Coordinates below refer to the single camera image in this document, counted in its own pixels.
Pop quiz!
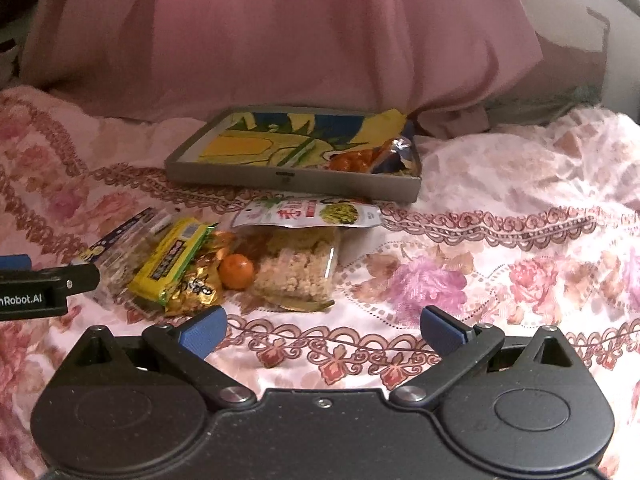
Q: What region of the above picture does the yellow green snack packet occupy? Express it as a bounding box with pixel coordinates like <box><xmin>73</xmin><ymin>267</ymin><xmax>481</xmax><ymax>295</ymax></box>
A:
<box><xmin>127</xmin><ymin>216</ymin><xmax>211</xmax><ymax>308</ymax></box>

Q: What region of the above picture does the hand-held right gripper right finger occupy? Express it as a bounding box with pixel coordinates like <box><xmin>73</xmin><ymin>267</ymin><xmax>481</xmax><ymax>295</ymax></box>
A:
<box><xmin>389</xmin><ymin>305</ymin><xmax>585</xmax><ymax>409</ymax></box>

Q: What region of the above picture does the red orange snack packet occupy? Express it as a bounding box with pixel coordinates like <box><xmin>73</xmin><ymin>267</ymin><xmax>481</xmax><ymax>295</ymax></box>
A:
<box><xmin>327</xmin><ymin>147</ymin><xmax>383</xmax><ymax>173</ymax></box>

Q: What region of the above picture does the pink duvet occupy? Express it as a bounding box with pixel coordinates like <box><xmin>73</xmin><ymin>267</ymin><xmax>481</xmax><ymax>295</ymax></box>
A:
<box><xmin>20</xmin><ymin>0</ymin><xmax>546</xmax><ymax>126</ymax></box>

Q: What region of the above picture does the grey tray with cartoon print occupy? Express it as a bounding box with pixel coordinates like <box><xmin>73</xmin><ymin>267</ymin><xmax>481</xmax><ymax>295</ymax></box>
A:
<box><xmin>164</xmin><ymin>106</ymin><xmax>423</xmax><ymax>203</ymax></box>

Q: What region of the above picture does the floral pink bedsheet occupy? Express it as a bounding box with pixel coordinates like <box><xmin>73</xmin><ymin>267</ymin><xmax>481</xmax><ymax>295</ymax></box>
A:
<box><xmin>0</xmin><ymin>85</ymin><xmax>640</xmax><ymax>480</ymax></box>

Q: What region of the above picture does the white snack pouch green print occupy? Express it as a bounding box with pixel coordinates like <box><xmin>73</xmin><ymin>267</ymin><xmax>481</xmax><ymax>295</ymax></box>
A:
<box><xmin>232</xmin><ymin>196</ymin><xmax>382</xmax><ymax>231</ymax></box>

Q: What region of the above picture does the orange mandarin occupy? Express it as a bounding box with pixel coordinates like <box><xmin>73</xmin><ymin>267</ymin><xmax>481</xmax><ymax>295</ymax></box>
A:
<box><xmin>218</xmin><ymin>254</ymin><xmax>256</xmax><ymax>291</ymax></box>

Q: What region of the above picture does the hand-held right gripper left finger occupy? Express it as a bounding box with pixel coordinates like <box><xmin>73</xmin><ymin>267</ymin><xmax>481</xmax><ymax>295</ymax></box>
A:
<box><xmin>62</xmin><ymin>305</ymin><xmax>258</xmax><ymax>411</ymax></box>

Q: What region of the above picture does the clear packet of rice crisps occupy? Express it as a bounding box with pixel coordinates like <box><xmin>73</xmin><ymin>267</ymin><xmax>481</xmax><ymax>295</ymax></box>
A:
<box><xmin>245</xmin><ymin>225</ymin><xmax>343</xmax><ymax>301</ymax></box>

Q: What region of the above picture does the grey pink pillow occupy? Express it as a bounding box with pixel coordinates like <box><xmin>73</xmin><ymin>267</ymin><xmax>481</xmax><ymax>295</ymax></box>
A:
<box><xmin>415</xmin><ymin>7</ymin><xmax>611</xmax><ymax>136</ymax></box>

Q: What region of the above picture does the clear blue white snack box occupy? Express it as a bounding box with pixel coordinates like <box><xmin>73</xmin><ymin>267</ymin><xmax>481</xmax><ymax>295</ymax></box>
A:
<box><xmin>70</xmin><ymin>207</ymin><xmax>173</xmax><ymax>306</ymax></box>

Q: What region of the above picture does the dark cloth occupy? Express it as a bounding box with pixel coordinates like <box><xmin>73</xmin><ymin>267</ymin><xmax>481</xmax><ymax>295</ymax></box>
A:
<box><xmin>0</xmin><ymin>0</ymin><xmax>71</xmax><ymax>86</ymax></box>

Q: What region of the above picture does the gold foil snack packet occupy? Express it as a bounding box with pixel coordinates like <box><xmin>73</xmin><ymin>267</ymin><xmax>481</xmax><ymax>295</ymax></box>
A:
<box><xmin>164</xmin><ymin>230</ymin><xmax>236</xmax><ymax>317</ymax></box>

